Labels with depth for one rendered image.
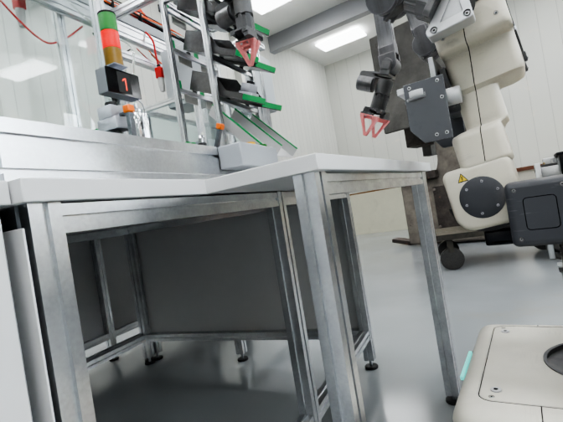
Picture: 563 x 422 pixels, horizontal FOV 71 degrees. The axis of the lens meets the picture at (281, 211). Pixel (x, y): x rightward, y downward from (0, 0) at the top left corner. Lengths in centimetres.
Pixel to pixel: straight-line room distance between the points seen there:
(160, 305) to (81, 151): 187
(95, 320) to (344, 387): 227
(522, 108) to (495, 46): 1045
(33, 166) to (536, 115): 1130
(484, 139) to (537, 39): 1084
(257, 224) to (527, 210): 136
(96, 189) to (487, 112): 92
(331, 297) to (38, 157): 52
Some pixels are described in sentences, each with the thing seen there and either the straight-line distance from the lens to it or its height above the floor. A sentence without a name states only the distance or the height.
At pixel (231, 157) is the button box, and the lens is 102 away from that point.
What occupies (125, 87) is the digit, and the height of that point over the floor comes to 119.
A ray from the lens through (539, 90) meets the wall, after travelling 1166.
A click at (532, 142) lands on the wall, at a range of 1152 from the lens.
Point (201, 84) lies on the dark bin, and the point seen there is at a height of 131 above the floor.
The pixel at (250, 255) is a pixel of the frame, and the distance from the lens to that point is 209.
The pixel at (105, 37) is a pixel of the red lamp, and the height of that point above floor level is 134.
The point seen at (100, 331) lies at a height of 20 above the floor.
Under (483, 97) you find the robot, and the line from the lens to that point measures 116.
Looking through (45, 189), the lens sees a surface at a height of 84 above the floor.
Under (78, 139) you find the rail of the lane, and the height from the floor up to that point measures 94.
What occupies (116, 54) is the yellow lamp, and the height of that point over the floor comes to 128.
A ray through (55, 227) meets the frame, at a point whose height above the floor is 80.
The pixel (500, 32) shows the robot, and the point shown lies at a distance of 117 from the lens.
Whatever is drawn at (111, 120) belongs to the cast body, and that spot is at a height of 105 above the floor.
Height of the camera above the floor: 77
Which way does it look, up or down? level
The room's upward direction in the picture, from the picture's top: 9 degrees counter-clockwise
